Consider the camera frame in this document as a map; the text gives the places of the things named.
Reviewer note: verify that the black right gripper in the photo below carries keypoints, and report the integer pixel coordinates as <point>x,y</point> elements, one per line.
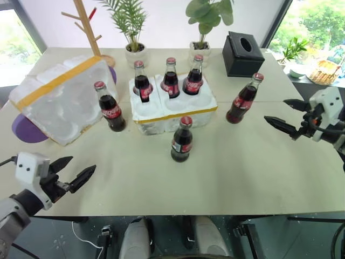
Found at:
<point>312,118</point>

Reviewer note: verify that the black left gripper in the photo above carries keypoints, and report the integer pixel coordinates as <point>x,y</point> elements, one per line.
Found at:
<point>52,189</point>

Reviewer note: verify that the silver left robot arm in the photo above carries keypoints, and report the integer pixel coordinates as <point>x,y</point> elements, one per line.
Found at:
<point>12,215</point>

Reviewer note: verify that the glass cola bottle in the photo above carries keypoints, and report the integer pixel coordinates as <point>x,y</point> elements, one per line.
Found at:
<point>193,81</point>
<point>143,83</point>
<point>170,81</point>
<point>241,103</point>
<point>182,143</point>
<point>110,110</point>

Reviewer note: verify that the white foam lid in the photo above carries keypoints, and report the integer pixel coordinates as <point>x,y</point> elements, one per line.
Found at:
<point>62,99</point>

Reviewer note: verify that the black tissue box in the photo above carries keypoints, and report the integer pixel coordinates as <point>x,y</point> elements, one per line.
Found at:
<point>241,60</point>

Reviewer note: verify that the white foam bottle tray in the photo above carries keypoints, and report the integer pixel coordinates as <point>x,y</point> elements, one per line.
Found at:
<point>175,113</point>

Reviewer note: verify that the dark side table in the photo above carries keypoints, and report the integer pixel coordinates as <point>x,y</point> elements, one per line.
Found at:
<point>310,87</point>

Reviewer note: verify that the white bowl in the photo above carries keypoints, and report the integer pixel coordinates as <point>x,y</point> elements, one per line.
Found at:
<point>297,73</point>

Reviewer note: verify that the wicker basket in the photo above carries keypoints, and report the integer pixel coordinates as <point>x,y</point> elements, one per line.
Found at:
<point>323,74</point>

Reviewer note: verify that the purple round pad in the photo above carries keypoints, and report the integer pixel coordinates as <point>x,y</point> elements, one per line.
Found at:
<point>28,130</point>

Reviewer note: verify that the small green potted plant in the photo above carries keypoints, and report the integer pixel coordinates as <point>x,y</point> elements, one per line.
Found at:
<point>293,51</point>

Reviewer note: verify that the black table leg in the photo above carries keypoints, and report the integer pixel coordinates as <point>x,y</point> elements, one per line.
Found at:
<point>249,240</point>
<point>105,241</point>

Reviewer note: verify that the white rounded robot leg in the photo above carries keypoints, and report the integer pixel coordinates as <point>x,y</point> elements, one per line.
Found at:
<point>207,234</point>
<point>134,237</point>

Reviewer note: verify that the round-leaf plant in white pot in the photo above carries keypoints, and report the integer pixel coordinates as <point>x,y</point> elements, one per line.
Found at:
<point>200,50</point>

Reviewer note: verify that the palm plant in white pot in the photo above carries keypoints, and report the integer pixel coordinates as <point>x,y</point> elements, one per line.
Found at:
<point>134,55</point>

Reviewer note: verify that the wooden tree rack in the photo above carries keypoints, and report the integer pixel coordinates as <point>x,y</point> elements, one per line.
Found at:
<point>89,29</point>

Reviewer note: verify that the red clip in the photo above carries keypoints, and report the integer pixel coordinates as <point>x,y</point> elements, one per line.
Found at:
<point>92,13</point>

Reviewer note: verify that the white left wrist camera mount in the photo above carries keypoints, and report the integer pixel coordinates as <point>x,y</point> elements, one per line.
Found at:
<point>28,168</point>

